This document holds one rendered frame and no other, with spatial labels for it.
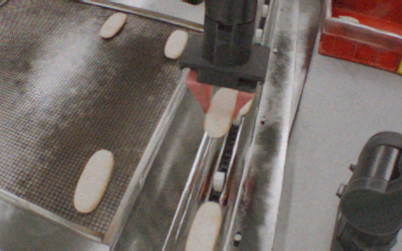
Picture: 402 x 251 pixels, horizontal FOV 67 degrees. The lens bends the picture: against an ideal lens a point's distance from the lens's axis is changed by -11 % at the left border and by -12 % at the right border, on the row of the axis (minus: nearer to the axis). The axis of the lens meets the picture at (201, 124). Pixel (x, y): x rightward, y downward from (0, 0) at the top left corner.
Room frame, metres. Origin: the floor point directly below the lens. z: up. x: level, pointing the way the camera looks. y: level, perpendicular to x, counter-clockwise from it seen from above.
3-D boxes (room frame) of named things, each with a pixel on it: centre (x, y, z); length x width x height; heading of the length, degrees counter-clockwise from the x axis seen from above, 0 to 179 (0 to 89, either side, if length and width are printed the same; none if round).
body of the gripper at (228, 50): (0.34, -0.03, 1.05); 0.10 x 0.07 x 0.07; 75
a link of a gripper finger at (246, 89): (0.34, -0.03, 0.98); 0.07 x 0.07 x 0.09; 75
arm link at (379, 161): (0.21, -0.21, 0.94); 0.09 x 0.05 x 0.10; 54
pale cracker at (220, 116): (0.35, -0.03, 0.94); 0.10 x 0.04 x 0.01; 165
